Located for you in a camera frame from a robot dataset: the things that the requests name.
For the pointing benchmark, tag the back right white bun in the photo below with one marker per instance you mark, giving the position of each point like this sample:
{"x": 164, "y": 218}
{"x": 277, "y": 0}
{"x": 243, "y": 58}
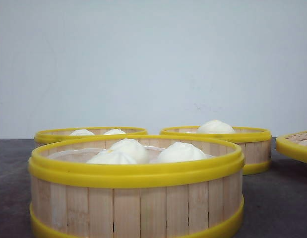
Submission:
{"x": 215, "y": 127}

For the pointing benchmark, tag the front left white bun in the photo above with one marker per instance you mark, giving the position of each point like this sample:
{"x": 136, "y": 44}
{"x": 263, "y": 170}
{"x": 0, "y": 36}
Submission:
{"x": 112, "y": 158}

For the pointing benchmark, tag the front middle white bun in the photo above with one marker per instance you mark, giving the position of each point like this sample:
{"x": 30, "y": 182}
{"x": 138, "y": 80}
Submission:
{"x": 132, "y": 148}

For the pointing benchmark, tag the white bun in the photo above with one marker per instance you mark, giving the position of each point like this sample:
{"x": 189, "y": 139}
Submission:
{"x": 215, "y": 127}
{"x": 181, "y": 152}
{"x": 132, "y": 148}
{"x": 81, "y": 132}
{"x": 112, "y": 158}

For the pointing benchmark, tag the front right white bun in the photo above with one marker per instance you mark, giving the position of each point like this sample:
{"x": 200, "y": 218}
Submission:
{"x": 181, "y": 152}

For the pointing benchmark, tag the bamboo steamer lid yellow rim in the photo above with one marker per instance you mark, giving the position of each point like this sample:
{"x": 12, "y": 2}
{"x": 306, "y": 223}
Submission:
{"x": 293, "y": 145}

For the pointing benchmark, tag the back left white bun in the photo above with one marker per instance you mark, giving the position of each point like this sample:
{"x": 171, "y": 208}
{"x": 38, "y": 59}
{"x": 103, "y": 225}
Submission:
{"x": 81, "y": 132}

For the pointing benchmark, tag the front bamboo steamer basket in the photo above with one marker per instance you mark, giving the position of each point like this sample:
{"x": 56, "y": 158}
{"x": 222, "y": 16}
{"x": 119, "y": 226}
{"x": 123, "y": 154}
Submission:
{"x": 198, "y": 199}

